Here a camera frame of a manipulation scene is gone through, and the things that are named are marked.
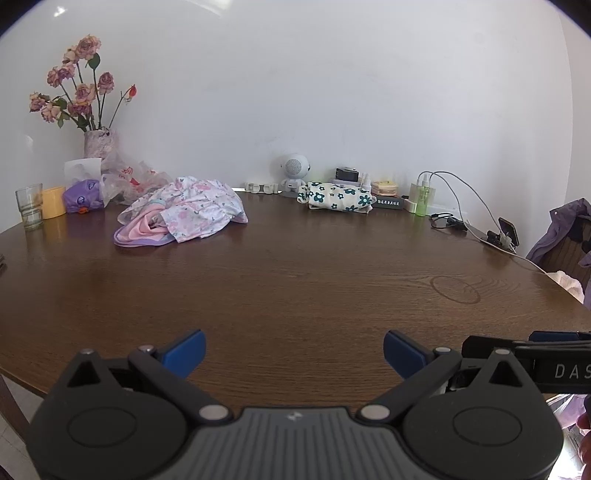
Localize purple puffer jacket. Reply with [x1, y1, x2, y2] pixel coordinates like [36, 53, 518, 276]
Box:
[526, 198, 591, 315]

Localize green liquid bottle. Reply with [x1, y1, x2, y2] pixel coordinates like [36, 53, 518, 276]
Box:
[414, 179, 432, 217]

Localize pink blue purple garment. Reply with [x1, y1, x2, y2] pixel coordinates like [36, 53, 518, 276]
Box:
[113, 208, 177, 249]

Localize dried pink rose bouquet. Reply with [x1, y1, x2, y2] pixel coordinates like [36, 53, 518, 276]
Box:
[29, 34, 139, 132]

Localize black smartphone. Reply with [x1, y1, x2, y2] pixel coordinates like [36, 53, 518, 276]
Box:
[498, 218, 520, 247]

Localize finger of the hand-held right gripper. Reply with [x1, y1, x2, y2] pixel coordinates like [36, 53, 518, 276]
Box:
[462, 330, 591, 358]

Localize white robot speaker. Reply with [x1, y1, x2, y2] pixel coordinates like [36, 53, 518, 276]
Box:
[278, 152, 311, 198]

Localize pink floral white dress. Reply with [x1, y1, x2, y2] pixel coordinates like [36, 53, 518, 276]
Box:
[117, 175, 249, 244]

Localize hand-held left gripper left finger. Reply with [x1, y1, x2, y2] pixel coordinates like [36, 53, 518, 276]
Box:
[67, 330, 232, 425]

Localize yellow cup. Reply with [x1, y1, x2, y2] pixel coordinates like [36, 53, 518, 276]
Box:
[41, 186, 66, 219]

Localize white fluffy cloth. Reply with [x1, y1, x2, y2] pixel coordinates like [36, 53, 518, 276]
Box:
[549, 270, 585, 303]

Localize black cable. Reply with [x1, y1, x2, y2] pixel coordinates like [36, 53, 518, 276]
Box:
[429, 212, 469, 232]

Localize pink mottled vase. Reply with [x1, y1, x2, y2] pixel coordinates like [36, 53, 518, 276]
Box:
[83, 129, 120, 172]

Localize clear glass cup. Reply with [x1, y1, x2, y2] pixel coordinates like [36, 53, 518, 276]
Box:
[15, 184, 44, 232]

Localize purple tissue pack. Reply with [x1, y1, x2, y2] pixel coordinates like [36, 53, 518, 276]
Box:
[62, 179, 106, 214]

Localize clear plastic bag red print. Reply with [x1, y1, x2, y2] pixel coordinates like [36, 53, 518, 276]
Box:
[102, 159, 174, 206]

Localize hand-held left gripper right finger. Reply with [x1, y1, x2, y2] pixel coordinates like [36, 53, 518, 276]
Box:
[360, 330, 528, 425]

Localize white power strip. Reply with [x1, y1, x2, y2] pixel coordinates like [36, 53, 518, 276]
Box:
[404, 196, 445, 219]

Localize wooden chair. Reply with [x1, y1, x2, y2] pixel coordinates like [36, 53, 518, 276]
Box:
[542, 235, 591, 289]

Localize grey charging cable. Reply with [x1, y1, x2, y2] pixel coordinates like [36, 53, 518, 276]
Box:
[434, 171, 502, 232]

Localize folded teal flower print cloth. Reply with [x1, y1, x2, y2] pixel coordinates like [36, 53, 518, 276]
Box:
[296, 181, 376, 214]

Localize person's right hand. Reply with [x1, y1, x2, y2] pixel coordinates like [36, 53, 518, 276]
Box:
[578, 411, 591, 467]

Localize white charging cable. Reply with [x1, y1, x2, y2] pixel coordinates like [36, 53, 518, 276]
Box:
[427, 172, 548, 275]

